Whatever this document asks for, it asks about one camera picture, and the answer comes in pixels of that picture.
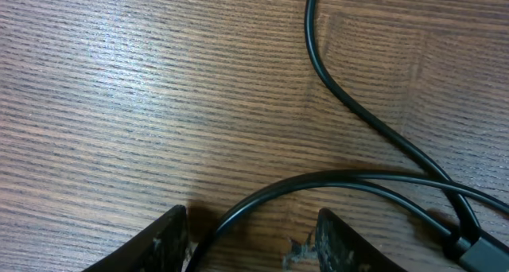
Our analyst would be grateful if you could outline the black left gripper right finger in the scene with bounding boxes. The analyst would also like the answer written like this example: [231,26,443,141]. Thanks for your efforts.
[282,208,409,272]

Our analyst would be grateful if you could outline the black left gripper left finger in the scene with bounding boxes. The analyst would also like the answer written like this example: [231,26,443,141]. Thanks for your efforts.
[84,205,189,272]

